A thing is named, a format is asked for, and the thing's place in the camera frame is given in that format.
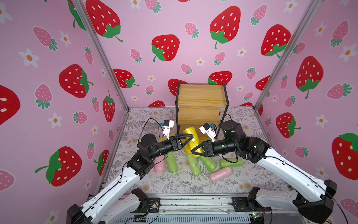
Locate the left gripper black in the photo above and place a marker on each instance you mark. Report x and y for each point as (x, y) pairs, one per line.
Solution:
(174, 143)

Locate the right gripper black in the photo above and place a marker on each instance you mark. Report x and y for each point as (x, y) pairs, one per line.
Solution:
(206, 148)

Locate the yellow trash bag roll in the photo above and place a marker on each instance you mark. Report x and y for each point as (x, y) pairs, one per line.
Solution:
(201, 139)
(194, 142)
(163, 139)

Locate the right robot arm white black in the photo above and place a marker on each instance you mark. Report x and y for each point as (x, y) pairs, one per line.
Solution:
(311, 196)

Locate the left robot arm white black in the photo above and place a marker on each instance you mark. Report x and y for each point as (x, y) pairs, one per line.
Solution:
(107, 206)

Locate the green trash bag roll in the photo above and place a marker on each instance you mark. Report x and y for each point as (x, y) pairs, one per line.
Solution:
(193, 165)
(209, 163)
(171, 163)
(231, 162)

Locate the pink trash bag roll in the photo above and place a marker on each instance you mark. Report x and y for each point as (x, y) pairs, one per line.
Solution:
(160, 164)
(151, 169)
(220, 174)

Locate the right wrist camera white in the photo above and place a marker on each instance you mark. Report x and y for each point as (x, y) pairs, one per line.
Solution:
(208, 130)

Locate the wooden shelf black metal frame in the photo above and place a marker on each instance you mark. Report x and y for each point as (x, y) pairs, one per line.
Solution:
(196, 105)

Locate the aluminium rail frame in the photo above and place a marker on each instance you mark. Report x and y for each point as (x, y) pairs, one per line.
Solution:
(195, 208)

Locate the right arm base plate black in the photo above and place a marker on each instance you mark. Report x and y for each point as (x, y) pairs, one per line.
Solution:
(242, 204)

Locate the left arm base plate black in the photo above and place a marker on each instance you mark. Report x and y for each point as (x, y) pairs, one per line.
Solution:
(151, 204)

